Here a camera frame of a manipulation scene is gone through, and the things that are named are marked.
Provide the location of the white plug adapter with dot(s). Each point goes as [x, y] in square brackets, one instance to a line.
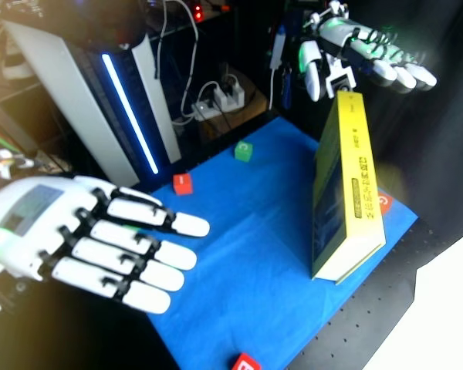
[228, 94]

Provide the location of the red block letter I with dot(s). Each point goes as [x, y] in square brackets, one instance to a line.
[183, 185]

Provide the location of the red block letter G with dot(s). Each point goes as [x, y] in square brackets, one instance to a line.
[386, 203]

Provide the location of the white tower with blue light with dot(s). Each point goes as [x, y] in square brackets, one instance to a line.
[81, 112]

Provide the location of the yellow cardboard box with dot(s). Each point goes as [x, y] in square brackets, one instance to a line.
[360, 185]

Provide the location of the blue cloth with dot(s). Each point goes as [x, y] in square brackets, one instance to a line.
[254, 231]

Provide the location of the red letter block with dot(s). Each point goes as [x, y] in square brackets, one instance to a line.
[246, 363]

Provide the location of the black device with red lights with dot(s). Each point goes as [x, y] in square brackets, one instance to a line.
[197, 12]

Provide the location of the green block letter C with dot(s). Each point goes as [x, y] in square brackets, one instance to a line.
[243, 151]

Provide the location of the white power strip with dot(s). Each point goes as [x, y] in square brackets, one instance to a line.
[205, 109]

